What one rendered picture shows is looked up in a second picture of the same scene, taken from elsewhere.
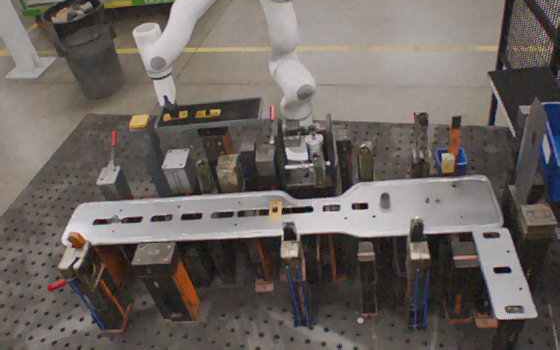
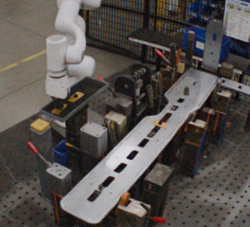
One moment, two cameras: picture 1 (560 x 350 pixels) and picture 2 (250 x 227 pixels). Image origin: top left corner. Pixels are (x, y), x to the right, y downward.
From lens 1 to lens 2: 1.75 m
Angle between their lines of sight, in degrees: 57
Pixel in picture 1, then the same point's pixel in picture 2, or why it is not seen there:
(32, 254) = not seen: outside the picture
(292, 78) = (87, 60)
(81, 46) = not seen: outside the picture
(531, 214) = (226, 66)
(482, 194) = (200, 73)
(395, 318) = (210, 146)
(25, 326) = not seen: outside the picture
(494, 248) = (229, 83)
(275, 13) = (79, 20)
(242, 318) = (174, 196)
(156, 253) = (161, 172)
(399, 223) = (200, 95)
